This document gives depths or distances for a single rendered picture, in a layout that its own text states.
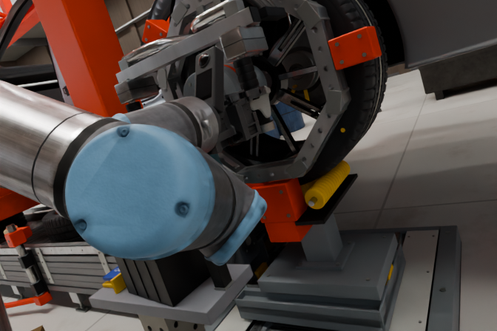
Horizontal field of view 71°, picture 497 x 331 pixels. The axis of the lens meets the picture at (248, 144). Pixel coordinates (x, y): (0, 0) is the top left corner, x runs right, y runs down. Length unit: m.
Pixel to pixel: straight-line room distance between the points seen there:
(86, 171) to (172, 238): 0.07
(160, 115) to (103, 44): 0.90
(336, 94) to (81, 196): 0.67
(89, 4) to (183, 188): 1.18
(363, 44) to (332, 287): 0.69
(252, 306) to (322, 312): 0.26
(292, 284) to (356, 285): 0.21
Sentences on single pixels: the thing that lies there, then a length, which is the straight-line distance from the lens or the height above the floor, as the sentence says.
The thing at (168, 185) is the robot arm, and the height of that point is 0.79.
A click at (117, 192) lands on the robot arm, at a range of 0.24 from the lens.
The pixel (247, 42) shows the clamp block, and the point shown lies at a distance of 0.67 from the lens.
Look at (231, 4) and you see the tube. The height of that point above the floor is 1.00.
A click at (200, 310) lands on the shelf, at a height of 0.45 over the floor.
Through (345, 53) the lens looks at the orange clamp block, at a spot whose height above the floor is 0.85.
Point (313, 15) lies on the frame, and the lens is 0.83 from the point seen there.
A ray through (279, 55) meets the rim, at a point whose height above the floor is 0.90.
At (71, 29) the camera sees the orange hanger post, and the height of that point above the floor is 1.20.
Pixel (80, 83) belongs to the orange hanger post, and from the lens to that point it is 1.32.
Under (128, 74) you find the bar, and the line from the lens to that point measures 0.92.
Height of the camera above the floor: 0.83
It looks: 8 degrees down
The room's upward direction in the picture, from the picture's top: 18 degrees counter-clockwise
